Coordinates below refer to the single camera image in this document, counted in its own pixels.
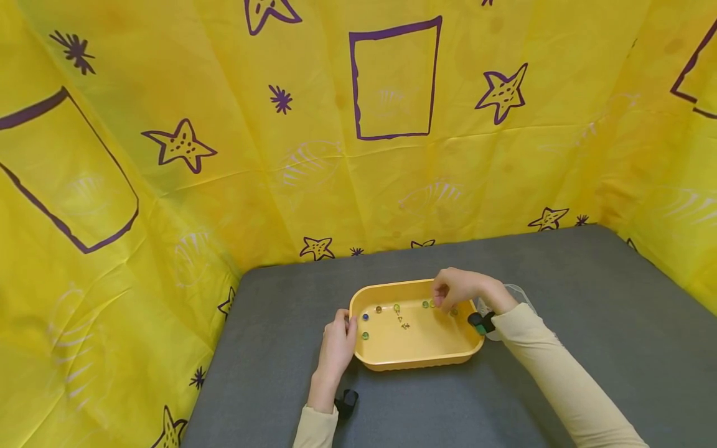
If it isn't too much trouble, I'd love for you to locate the person's right hand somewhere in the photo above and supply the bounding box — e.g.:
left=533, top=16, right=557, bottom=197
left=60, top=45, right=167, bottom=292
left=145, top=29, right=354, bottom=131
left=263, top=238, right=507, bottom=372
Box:
left=431, top=268, right=519, bottom=315

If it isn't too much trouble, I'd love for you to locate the group of glass marbles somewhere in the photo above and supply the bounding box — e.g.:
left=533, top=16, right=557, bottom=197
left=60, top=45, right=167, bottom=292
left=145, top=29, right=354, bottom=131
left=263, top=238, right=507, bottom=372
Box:
left=361, top=300, right=459, bottom=340

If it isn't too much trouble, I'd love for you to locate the yellow plastic tray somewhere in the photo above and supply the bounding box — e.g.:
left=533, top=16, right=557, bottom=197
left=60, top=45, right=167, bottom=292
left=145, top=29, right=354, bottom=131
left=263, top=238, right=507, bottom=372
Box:
left=349, top=278, right=486, bottom=372

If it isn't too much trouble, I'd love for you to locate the clear plastic container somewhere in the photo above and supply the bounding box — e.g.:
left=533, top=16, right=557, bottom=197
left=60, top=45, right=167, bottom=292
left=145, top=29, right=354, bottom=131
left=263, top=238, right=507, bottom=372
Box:
left=476, top=283, right=538, bottom=342

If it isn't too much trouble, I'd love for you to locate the person's left forearm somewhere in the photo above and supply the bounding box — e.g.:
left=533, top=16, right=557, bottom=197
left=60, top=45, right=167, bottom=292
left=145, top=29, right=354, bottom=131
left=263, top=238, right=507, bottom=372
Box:
left=291, top=373, right=340, bottom=448

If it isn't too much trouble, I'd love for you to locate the black wrist band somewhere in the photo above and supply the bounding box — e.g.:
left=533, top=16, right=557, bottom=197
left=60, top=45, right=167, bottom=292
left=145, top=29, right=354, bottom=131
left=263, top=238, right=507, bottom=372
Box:
left=334, top=389, right=360, bottom=419
left=467, top=310, right=498, bottom=337

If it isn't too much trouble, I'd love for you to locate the person's right forearm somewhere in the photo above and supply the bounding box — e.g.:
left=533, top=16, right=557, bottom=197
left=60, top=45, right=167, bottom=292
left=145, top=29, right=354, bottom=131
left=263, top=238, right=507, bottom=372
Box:
left=491, top=302, right=650, bottom=448

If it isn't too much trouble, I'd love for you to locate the person's left hand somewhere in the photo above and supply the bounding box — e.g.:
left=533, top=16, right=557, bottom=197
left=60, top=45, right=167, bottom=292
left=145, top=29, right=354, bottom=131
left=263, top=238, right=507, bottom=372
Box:
left=312, top=309, right=359, bottom=394

